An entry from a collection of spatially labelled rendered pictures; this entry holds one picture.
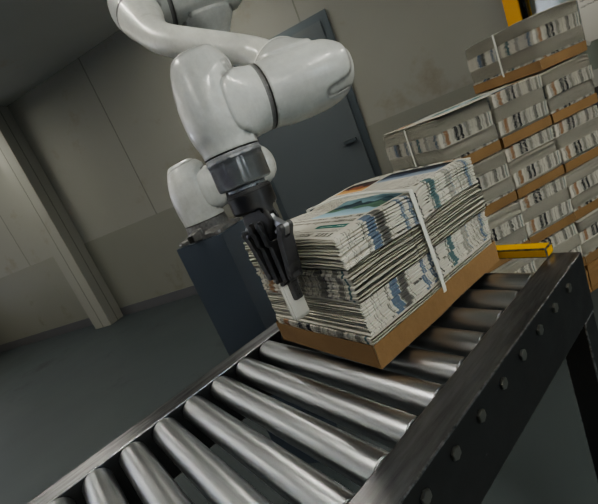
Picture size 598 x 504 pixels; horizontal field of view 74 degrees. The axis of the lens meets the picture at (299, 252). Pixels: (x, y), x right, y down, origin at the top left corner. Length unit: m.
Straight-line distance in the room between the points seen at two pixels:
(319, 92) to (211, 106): 0.17
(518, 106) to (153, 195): 4.00
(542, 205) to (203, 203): 1.47
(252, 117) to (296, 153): 3.48
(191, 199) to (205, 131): 0.82
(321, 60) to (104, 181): 4.85
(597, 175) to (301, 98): 1.87
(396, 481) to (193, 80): 0.56
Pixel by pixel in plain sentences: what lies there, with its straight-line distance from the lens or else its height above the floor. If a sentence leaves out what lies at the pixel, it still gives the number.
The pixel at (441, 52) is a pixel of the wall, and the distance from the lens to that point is 3.96.
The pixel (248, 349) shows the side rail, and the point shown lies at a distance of 0.92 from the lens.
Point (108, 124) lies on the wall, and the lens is 5.20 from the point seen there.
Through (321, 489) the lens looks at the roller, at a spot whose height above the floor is 0.80.
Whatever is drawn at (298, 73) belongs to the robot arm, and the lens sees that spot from 0.64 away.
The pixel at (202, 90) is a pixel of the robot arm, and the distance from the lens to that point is 0.61.
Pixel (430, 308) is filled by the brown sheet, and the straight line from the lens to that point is 0.72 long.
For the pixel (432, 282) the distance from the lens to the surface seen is 0.73.
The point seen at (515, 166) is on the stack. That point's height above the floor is 0.74.
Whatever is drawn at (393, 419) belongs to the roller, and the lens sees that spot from 0.57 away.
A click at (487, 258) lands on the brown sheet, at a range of 0.86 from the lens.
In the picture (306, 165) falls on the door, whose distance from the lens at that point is 4.08.
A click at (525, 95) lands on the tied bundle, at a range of 2.03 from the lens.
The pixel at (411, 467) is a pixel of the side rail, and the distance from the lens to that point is 0.51.
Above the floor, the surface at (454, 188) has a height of 0.99.
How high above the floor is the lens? 1.16
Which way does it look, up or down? 14 degrees down
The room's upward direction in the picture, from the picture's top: 23 degrees counter-clockwise
